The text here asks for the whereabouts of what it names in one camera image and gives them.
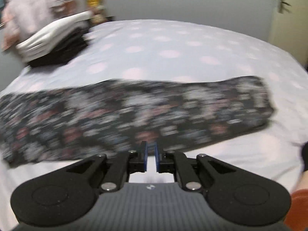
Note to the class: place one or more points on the black folded clothes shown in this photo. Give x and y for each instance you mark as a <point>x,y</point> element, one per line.
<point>62,53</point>

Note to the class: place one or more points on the hanging colourful plush toys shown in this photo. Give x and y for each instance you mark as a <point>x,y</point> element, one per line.
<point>95,0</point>

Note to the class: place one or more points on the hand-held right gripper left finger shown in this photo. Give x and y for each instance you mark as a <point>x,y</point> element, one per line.
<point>144,157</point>

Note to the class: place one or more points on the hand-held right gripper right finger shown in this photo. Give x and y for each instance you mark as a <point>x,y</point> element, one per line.
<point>157,158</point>

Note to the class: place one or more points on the polka dot bed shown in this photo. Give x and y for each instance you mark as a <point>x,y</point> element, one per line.
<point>180,57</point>

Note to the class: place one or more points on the hanging grey pink clothes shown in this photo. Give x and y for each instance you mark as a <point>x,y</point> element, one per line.
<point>31,9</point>

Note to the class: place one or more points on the cream door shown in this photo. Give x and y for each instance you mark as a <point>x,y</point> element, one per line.
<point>293,21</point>

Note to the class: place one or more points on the black sock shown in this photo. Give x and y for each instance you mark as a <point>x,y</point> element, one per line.
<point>305,156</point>

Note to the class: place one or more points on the white folded clothes stack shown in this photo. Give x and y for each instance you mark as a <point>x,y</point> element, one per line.
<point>43,41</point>

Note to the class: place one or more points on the dark floral garment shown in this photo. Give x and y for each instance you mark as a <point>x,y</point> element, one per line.
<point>144,115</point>

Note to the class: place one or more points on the orange fleece trouser leg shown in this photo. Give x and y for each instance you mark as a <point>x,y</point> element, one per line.
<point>298,211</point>

